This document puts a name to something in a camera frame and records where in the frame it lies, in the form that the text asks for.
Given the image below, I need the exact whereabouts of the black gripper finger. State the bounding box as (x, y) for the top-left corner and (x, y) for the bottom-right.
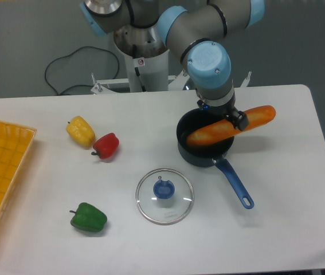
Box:
(225, 110), (249, 132)

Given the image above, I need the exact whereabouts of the long orange baguette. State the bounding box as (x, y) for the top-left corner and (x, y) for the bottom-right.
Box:
(186, 105), (276, 148)

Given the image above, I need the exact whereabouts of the black cable on floor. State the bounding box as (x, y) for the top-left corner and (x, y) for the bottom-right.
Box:
(44, 45), (120, 96)

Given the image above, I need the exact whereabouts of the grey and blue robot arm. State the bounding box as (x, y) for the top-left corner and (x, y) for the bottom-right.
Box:
(80, 1), (265, 131)

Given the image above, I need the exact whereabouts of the green bell pepper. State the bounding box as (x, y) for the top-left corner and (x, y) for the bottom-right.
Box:
(69, 202), (107, 233)

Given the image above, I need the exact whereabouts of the yellow bell pepper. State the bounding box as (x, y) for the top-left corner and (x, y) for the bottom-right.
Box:
(66, 116), (96, 148)

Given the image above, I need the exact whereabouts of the dark pot with blue handle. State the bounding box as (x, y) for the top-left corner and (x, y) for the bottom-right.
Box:
(176, 109), (254, 209)

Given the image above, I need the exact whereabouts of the red bell pepper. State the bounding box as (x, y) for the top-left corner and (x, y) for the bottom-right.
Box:
(91, 133), (119, 159)

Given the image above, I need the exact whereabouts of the glass lid with blue knob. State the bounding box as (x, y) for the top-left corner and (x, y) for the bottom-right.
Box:
(135, 168), (194, 225)

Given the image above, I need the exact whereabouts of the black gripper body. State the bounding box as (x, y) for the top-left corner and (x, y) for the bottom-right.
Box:
(195, 88), (236, 116)

